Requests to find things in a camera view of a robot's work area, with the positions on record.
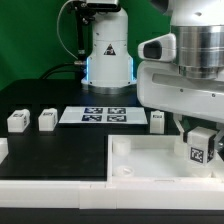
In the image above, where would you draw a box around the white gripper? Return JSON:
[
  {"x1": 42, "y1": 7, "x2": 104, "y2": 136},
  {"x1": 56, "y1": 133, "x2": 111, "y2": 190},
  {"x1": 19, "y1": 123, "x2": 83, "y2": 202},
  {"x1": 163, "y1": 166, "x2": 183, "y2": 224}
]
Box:
[{"x1": 137, "y1": 61, "x2": 224, "y2": 150}]

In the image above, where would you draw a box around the white square tabletop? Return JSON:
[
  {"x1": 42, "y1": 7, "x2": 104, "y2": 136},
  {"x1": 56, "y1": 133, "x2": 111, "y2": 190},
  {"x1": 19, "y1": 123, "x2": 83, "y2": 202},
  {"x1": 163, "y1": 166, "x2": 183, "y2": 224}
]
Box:
[{"x1": 108, "y1": 135, "x2": 224, "y2": 182}]

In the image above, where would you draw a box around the white tag sheet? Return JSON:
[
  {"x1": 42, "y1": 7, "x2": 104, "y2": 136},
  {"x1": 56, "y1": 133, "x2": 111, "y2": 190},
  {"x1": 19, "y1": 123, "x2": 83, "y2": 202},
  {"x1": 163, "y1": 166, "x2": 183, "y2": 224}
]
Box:
[{"x1": 60, "y1": 106, "x2": 147, "y2": 124}]

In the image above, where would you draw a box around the white left fence block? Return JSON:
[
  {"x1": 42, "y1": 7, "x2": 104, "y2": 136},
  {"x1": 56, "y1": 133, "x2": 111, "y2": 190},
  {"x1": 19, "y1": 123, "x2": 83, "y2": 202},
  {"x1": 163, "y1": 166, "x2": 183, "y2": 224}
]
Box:
[{"x1": 0, "y1": 138, "x2": 8, "y2": 164}]

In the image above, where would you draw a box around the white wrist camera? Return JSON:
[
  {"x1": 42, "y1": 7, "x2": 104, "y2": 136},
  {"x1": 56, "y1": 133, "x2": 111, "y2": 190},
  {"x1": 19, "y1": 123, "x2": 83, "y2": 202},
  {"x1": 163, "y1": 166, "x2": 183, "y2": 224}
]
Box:
[{"x1": 138, "y1": 33, "x2": 176, "y2": 62}]

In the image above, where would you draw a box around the black cable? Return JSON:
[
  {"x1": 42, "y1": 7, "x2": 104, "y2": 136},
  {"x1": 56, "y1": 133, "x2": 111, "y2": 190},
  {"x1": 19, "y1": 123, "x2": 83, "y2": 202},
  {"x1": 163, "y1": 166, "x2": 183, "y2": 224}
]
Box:
[{"x1": 39, "y1": 63, "x2": 84, "y2": 80}]

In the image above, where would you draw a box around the grey cable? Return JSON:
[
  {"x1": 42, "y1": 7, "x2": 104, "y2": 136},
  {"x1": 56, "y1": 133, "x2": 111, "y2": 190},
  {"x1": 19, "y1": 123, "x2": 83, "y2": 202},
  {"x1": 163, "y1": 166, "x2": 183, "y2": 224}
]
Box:
[{"x1": 56, "y1": 0, "x2": 83, "y2": 61}]

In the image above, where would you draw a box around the white front fence wall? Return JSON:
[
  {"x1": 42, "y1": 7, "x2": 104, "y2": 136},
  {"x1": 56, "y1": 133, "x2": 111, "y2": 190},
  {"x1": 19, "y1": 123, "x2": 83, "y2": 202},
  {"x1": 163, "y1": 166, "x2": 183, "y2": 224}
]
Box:
[{"x1": 0, "y1": 180, "x2": 224, "y2": 210}]

